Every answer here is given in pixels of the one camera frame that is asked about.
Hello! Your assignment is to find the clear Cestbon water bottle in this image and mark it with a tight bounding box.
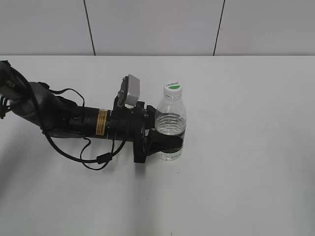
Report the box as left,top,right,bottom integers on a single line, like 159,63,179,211
154,93,188,162

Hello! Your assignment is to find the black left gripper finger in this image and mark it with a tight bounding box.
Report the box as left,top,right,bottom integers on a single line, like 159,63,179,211
144,129,184,156
146,105,157,129

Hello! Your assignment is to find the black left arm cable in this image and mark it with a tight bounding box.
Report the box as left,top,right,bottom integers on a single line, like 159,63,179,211
24,73,128,171

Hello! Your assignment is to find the white green bottle cap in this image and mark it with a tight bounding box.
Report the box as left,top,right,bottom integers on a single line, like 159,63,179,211
164,81,183,97

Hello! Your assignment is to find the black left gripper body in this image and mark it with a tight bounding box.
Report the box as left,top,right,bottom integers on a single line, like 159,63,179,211
108,100,147,163

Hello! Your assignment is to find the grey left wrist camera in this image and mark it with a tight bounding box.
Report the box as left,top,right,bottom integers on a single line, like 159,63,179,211
117,74,140,107

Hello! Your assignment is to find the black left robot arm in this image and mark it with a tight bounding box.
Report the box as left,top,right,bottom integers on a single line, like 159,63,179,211
0,60,183,163

